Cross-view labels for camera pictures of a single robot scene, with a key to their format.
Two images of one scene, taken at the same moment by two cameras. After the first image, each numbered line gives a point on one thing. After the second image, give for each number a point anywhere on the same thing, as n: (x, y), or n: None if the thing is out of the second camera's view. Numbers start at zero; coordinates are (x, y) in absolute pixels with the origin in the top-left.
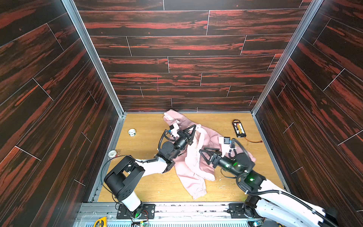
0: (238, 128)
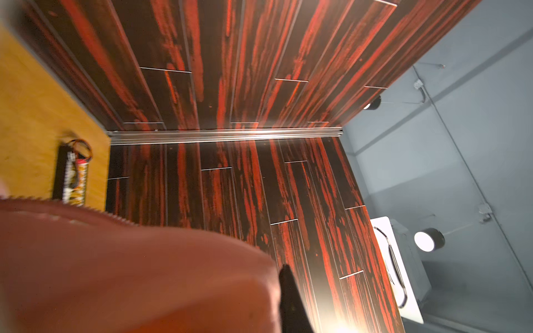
0: (71, 173)
